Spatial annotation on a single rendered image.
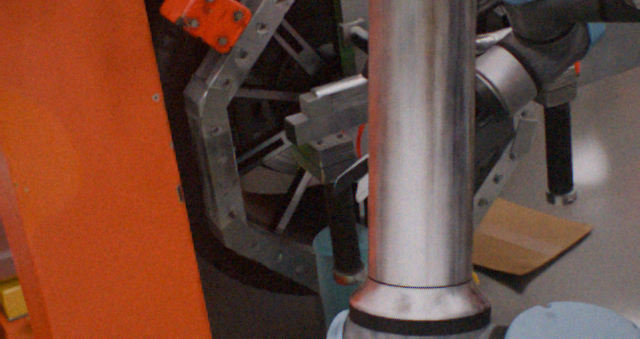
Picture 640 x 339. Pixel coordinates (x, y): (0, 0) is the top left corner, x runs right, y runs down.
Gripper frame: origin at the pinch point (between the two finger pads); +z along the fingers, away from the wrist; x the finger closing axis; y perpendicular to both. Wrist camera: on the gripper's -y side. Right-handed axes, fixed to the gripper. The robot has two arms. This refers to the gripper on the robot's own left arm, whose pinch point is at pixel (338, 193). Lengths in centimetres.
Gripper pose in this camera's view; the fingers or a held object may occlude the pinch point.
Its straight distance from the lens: 137.9
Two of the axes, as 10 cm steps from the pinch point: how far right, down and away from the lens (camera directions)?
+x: -1.6, -0.2, 9.9
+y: 6.2, 7.7, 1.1
